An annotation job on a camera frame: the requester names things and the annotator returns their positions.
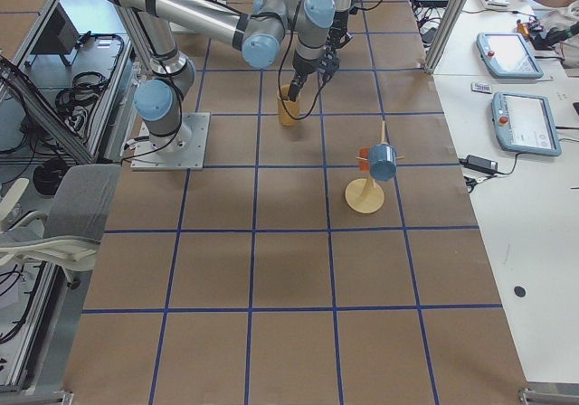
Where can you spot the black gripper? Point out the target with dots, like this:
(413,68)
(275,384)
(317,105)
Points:
(302,66)
(342,19)

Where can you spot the bamboo wooden cup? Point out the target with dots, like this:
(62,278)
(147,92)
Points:
(288,110)

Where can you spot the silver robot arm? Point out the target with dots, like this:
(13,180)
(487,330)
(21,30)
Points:
(341,5)
(256,35)

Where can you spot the orange cup on stand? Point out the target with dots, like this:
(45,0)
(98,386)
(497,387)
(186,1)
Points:
(362,159)

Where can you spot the blue mug on stand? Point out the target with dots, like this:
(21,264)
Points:
(381,159)

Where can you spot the wooden mug tree stand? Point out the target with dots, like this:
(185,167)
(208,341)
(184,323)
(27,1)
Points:
(365,195)

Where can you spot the small blue white card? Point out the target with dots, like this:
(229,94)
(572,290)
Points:
(480,87)

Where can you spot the teach pendant far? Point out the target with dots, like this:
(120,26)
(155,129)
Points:
(507,56)

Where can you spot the teach pendant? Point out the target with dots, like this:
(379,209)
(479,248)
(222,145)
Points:
(524,123)
(507,56)

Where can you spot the black power adapter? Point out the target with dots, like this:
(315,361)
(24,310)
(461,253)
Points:
(480,164)

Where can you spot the teach pendant near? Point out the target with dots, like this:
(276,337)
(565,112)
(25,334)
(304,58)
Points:
(524,123)

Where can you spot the grey office chair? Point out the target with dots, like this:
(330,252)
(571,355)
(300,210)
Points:
(69,234)

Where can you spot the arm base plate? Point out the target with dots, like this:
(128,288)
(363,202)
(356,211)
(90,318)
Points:
(184,151)

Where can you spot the aluminium frame post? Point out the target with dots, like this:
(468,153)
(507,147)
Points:
(449,19)

